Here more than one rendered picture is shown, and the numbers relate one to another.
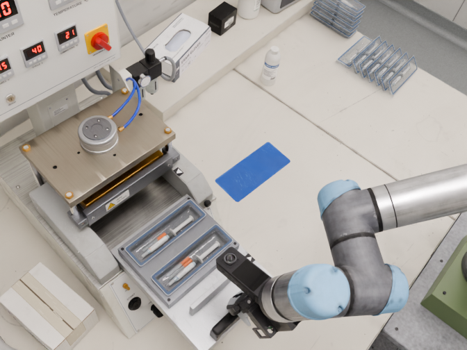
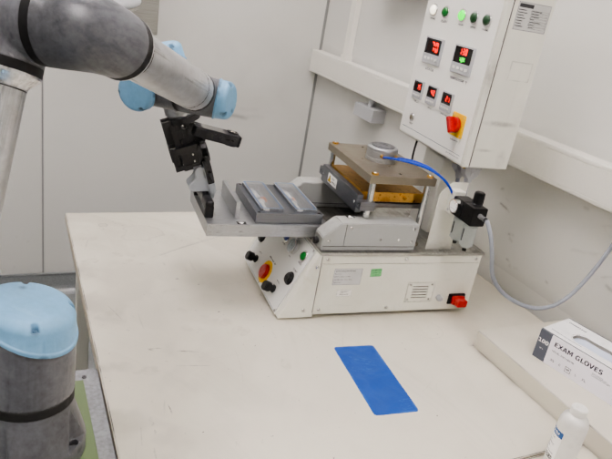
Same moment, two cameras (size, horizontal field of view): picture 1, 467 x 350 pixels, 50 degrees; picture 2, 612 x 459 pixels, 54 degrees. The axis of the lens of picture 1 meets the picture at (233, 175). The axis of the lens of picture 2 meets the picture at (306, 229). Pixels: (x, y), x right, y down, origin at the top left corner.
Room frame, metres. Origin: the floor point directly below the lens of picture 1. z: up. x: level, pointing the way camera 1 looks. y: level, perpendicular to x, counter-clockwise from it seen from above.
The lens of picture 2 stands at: (1.22, -1.09, 1.50)
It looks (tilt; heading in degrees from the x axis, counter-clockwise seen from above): 22 degrees down; 120
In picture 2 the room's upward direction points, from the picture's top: 10 degrees clockwise
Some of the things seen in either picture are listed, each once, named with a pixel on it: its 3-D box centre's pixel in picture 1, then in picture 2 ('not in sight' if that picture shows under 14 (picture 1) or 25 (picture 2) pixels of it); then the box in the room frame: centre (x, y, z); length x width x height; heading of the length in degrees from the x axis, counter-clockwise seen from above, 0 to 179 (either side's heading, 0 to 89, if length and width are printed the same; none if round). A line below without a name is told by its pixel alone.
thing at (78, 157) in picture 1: (99, 133); (392, 172); (0.65, 0.31, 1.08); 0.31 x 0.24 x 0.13; 143
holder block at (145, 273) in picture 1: (179, 248); (277, 202); (0.46, 0.09, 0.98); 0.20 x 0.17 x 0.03; 143
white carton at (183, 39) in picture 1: (178, 46); (596, 362); (1.24, 0.25, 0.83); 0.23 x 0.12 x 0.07; 159
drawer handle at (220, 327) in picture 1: (240, 310); (203, 198); (0.35, -0.06, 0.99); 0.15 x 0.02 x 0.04; 143
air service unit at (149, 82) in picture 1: (144, 78); (464, 217); (0.87, 0.26, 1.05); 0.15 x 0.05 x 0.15; 143
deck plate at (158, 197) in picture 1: (100, 177); (377, 225); (0.64, 0.32, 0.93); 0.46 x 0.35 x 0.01; 53
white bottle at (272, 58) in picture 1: (271, 65); (566, 439); (1.24, -0.06, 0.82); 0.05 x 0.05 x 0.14
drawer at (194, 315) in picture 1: (194, 266); (258, 207); (0.43, 0.05, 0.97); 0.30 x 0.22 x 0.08; 53
